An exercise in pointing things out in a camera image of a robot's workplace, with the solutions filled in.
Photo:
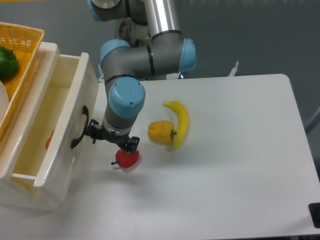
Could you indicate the yellow woven basket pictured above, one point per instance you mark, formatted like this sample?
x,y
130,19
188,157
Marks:
x,y
24,41

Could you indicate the yellow toy pepper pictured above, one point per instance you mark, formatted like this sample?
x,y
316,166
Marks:
x,y
162,131

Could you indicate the yellow toy banana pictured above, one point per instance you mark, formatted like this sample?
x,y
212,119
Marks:
x,y
183,122

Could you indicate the white drawer cabinet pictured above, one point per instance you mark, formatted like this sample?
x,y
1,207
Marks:
x,y
15,136

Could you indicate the orange toy pepper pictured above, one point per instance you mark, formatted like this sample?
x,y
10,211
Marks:
x,y
48,141

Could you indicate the black corner device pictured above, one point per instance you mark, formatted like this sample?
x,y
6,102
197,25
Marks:
x,y
314,209

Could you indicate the white top drawer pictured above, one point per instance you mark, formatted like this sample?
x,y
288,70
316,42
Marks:
x,y
66,108

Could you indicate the green toy pepper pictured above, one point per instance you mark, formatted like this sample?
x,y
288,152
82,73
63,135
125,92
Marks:
x,y
9,65

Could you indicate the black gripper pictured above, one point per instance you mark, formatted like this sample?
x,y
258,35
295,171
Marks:
x,y
119,137

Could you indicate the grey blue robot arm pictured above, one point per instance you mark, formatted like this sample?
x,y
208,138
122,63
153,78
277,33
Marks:
x,y
161,51

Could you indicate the red toy pepper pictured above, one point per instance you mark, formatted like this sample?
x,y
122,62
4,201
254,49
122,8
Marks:
x,y
125,159

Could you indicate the white plate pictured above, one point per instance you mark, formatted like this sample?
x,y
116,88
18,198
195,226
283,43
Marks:
x,y
4,101

